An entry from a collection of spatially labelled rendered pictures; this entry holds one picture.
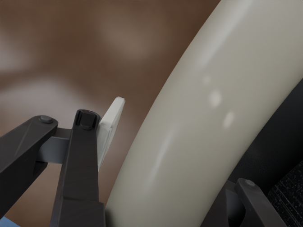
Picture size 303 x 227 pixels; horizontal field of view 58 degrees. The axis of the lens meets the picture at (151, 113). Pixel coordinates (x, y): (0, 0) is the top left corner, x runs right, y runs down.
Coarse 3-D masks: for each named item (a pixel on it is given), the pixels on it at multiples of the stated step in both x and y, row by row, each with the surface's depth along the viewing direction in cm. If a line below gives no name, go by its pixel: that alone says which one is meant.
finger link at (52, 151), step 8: (64, 128) 14; (56, 136) 13; (64, 136) 13; (48, 144) 13; (56, 144) 13; (64, 144) 13; (40, 152) 13; (48, 152) 13; (56, 152) 13; (64, 152) 13; (40, 160) 13; (48, 160) 13; (56, 160) 13
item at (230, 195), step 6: (228, 186) 14; (228, 192) 14; (234, 192) 14; (228, 198) 14; (234, 198) 14; (228, 204) 14; (234, 204) 14; (240, 204) 14; (228, 210) 14; (234, 210) 14; (240, 210) 14; (228, 216) 14; (234, 216) 14; (240, 216) 14; (240, 222) 14
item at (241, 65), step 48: (240, 0) 6; (288, 0) 6; (192, 48) 7; (240, 48) 6; (288, 48) 6; (192, 96) 7; (240, 96) 6; (144, 144) 7; (192, 144) 7; (240, 144) 7; (144, 192) 7; (192, 192) 7
